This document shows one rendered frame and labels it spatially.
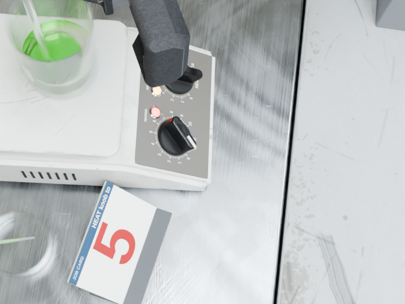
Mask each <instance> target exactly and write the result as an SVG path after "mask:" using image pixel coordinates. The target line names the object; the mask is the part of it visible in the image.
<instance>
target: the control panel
mask: <svg viewBox="0 0 405 304"><path fill-rule="evenodd" d="M187 64H188V65H189V67H191V68H195V69H199V70H201V71H202V78H201V79H200V80H198V81H196V82H194V83H193V87H192V88H191V90H190V91H188V92H187V93H185V94H182V95H179V94H175V93H173V92H171V91H170V90H169V89H168V88H167V87H166V86H165V85H162V86H159V87H160V88H161V93H160V94H159V95H156V94H155V93H154V92H153V87H149V86H148V85H147V84H146V83H145V81H144V79H143V75H142V73H141V71H140V87H139V105H138V114H137V132H136V150H135V163H136V164H138V165H143V166H148V167H151V168H157V169H162V170H166V171H171V172H175V173H180V174H185V175H188V176H194V177H199V178H203V179H208V169H209V136H210V103H211V85H212V56H210V55H207V54H203V53H201V52H197V51H194V50H191V49H189V56H188V62H187ZM153 108H158V109H159V111H160V115H159V116H158V117H155V116H154V115H153V114H152V109H153ZM175 116H177V117H179V118H180V119H181V121H182V122H183V123H184V124H185V125H186V126H187V127H188V129H189V131H190V134H191V135H192V137H193V138H194V140H195V141H196V149H195V150H192V151H190V152H186V153H184V154H182V155H179V156H173V155H171V154H169V153H167V152H165V150H164V149H163V148H162V146H161V145H160V143H159V138H158V132H159V128H160V126H161V124H162V123H163V122H165V121H167V120H169V119H171V118H173V117H175Z"/></svg>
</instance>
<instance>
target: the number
mask: <svg viewBox="0 0 405 304"><path fill-rule="evenodd" d="M150 210H151V208H150V207H149V206H147V205H145V204H143V203H141V202H139V201H137V200H135V199H133V198H131V197H130V196H128V195H126V194H124V193H122V192H120V191H118V190H117V189H115V188H113V189H112V191H111V194H110V197H109V200H108V202H107V205H106V207H105V210H104V213H103V215H102V218H101V221H100V224H99V226H98V229H97V231H96V234H95V237H94V239H93V242H92V245H91V248H90V250H89V253H88V255H87V259H86V261H85V264H84V267H83V269H82V272H81V274H80V278H79V280H78V283H80V284H82V285H84V286H86V287H89V288H91V289H93V290H96V291H99V292H100V293H103V294H106V295H108V296H110V297H113V298H115V299H118V300H119V297H120V295H121V291H122V288H123V286H124V283H125V280H126V278H127V274H128V271H129V269H130V266H131V263H132V260H133V258H134V254H135V252H136V249H137V246H138V243H139V240H140V237H141V235H142V232H143V229H144V227H145V223H146V221H147V218H148V215H149V212H150Z"/></svg>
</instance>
